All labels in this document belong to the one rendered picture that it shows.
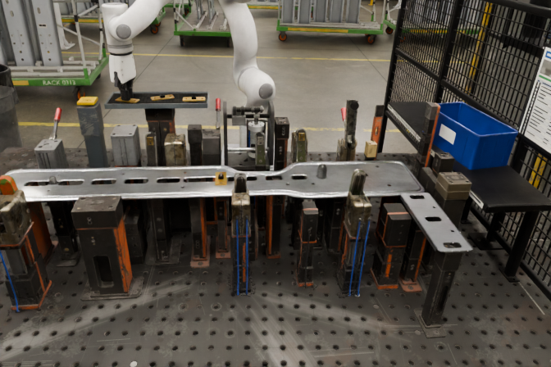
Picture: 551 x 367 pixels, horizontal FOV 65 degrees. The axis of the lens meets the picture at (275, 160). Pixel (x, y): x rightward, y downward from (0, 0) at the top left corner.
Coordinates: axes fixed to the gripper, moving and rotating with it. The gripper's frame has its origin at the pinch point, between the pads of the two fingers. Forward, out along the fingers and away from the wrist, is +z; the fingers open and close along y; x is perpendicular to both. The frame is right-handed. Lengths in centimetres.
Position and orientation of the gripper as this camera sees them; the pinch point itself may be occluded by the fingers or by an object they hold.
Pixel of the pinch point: (126, 93)
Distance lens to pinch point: 169.8
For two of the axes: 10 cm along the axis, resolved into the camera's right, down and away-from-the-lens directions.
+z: -0.3, 8.8, 4.7
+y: -2.5, 4.5, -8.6
